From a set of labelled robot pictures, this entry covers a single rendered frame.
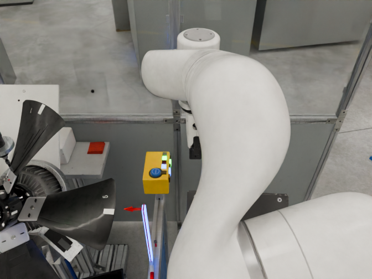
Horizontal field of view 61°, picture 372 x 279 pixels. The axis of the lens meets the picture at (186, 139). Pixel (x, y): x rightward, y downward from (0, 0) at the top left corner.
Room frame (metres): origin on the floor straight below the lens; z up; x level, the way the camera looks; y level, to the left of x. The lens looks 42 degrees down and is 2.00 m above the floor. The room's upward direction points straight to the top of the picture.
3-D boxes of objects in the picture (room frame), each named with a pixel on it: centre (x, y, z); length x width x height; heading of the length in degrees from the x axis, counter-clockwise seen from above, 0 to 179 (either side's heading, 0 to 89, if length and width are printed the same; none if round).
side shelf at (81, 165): (1.14, 0.59, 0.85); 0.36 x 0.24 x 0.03; 90
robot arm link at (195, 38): (0.59, -0.02, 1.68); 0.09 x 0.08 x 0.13; 94
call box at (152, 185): (0.88, 0.12, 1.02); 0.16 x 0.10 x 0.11; 0
